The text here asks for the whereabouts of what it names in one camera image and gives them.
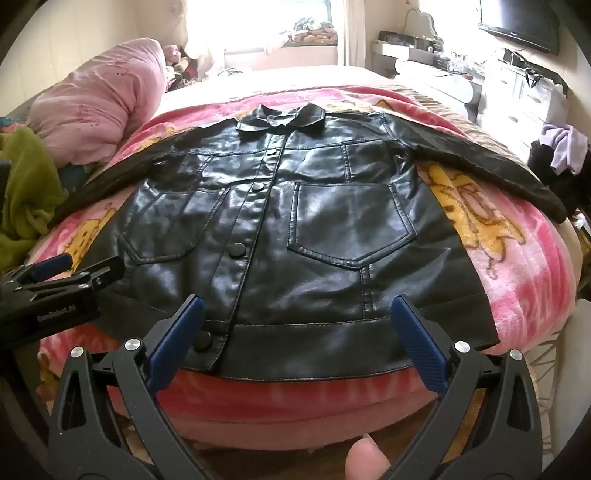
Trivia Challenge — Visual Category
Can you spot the pink printed blanket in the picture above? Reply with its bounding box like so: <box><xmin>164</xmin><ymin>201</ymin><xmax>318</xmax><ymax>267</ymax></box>
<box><xmin>28</xmin><ymin>85</ymin><xmax>578</xmax><ymax>439</ymax></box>

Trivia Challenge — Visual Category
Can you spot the light purple cloth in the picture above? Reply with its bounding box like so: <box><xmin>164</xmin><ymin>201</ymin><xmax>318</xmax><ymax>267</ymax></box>
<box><xmin>540</xmin><ymin>124</ymin><xmax>589</xmax><ymax>176</ymax></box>

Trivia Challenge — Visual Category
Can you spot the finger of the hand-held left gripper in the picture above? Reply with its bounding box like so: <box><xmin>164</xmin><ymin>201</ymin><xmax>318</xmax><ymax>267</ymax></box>
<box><xmin>76</xmin><ymin>255</ymin><xmax>126</xmax><ymax>291</ymax></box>
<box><xmin>23</xmin><ymin>255</ymin><xmax>74</xmax><ymax>284</ymax></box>

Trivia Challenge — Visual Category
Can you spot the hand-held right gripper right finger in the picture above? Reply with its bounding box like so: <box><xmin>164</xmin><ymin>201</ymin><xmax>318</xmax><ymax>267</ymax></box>
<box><xmin>385</xmin><ymin>295</ymin><xmax>550</xmax><ymax>480</ymax></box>

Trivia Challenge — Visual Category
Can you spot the black leather jacket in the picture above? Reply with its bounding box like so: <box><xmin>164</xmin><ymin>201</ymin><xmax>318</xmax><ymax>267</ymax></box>
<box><xmin>48</xmin><ymin>104</ymin><xmax>568</xmax><ymax>381</ymax></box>

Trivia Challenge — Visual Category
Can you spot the green cloth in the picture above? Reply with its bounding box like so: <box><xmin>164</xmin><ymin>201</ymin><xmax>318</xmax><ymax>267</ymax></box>
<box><xmin>0</xmin><ymin>127</ymin><xmax>68</xmax><ymax>273</ymax></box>

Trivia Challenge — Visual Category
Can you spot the black flat television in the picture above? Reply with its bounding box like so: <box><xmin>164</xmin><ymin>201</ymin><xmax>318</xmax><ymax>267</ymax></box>
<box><xmin>478</xmin><ymin>0</ymin><xmax>561</xmax><ymax>55</ymax></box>

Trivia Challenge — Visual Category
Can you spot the white dresser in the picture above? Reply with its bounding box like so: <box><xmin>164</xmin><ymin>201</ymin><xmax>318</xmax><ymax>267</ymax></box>
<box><xmin>480</xmin><ymin>60</ymin><xmax>573</xmax><ymax>153</ymax></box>

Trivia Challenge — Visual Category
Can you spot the pink pillow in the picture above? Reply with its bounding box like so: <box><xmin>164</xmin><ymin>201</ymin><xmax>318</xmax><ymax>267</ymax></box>
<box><xmin>25</xmin><ymin>39</ymin><xmax>167</xmax><ymax>164</ymax></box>

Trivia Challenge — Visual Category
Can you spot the colourful clothes heap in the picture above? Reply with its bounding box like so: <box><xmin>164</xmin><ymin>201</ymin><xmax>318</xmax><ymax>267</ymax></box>
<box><xmin>164</xmin><ymin>44</ymin><xmax>199</xmax><ymax>90</ymax></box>

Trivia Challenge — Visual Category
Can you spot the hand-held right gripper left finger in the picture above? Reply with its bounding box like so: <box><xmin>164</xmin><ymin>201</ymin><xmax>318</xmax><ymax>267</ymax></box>
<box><xmin>48</xmin><ymin>295</ymin><xmax>215</xmax><ymax>480</ymax></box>

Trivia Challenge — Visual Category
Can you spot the white curtain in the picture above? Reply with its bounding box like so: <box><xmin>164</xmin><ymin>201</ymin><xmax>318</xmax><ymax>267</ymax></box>
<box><xmin>182</xmin><ymin>0</ymin><xmax>232</xmax><ymax>70</ymax></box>

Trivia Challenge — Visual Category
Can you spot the clothes pile on windowsill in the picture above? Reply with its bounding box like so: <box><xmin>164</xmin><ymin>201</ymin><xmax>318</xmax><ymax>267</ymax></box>
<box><xmin>281</xmin><ymin>16</ymin><xmax>340</xmax><ymax>47</ymax></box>

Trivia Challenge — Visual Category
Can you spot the dark teal patterned cloth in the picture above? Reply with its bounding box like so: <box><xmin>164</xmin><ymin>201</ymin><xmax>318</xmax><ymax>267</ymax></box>
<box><xmin>58</xmin><ymin>164</ymin><xmax>100</xmax><ymax>186</ymax></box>

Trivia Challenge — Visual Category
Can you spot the dark clothes pile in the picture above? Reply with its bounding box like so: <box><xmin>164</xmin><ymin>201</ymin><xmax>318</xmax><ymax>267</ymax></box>
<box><xmin>529</xmin><ymin>141</ymin><xmax>591</xmax><ymax>217</ymax></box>

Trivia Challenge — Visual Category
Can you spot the person's right hand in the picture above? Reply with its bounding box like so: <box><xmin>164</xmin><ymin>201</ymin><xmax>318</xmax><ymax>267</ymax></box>
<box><xmin>346</xmin><ymin>438</ymin><xmax>393</xmax><ymax>480</ymax></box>

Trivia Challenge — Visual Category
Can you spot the white desk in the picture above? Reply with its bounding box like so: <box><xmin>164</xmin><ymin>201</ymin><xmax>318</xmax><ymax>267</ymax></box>
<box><xmin>372</xmin><ymin>39</ymin><xmax>485</xmax><ymax>121</ymax></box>

